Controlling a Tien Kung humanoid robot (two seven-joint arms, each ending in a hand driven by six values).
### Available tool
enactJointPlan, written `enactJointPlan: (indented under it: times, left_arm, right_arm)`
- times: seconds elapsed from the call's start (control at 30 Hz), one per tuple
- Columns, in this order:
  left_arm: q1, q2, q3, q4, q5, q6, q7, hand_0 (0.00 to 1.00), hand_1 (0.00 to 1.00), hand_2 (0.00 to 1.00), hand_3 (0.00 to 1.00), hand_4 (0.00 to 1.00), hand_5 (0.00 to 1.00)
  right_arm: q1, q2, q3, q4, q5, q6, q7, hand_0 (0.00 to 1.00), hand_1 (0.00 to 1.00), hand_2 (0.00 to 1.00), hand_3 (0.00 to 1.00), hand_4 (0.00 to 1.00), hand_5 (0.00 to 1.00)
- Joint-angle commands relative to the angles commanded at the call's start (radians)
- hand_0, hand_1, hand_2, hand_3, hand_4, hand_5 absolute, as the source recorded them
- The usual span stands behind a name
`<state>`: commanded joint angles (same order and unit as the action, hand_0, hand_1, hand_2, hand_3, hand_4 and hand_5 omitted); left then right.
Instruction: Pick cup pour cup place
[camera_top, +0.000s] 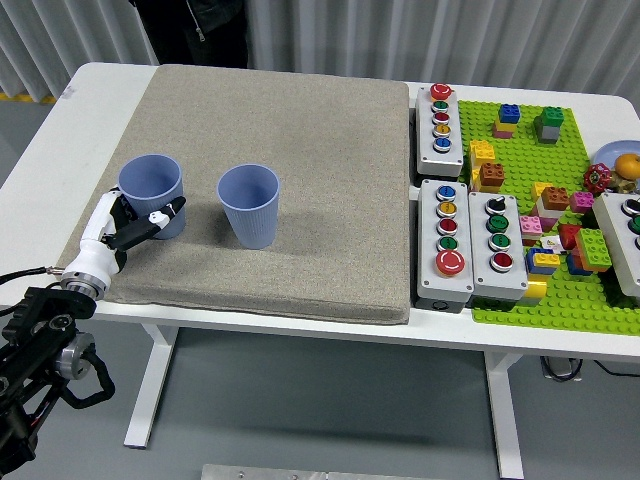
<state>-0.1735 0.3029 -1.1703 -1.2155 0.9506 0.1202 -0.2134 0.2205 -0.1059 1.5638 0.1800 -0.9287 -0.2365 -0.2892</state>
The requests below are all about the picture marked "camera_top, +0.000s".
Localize orange fruit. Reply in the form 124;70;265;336
613;153;640;179

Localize blue yellow pink brick stack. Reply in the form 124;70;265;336
492;103;521;140

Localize light blue plate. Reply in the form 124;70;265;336
594;140;640;176

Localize brown white yellow brick stack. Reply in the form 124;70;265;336
530;182;571;221

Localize black floor cable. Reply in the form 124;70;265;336
594;359;640;376

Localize grey button box, green buttons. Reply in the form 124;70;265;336
592;192;640;301

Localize green studded baseplate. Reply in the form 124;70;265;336
457;98;640;335

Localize grey box, small red stop button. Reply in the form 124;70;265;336
414;83;465;177

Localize grey box with selector switch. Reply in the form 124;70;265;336
467;190;530;303

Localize yellow round toy brick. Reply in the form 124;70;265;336
522;273;549;307

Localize grey-brown fabric mat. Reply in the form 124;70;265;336
54;63;412;325

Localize white table leg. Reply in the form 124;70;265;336
483;349;525;480
123;322;180;449

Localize red valve wheel toy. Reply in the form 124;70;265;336
583;163;612;194

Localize green red blue brick stack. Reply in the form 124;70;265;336
567;227;614;276

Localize red toy brick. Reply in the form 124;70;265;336
557;223;584;251

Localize light pink toy brick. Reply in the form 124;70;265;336
518;214;544;246

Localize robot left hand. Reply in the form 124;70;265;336
62;185;188;290

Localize grey box, large red stop button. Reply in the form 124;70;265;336
416;178;475;314

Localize magenta toy brick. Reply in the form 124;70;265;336
569;191;596;214

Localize blue ribbed plastic cup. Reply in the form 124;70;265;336
118;154;188;240
216;164;281;250

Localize green grey brick stack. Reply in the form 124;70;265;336
532;106;565;146

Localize brown toy item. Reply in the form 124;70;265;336
607;175;640;195

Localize brown on yellow brick stack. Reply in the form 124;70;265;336
472;162;506;194

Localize white pleated curtain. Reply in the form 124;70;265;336
0;0;640;99

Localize yellow on blue brick stack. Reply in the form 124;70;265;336
524;247;561;276

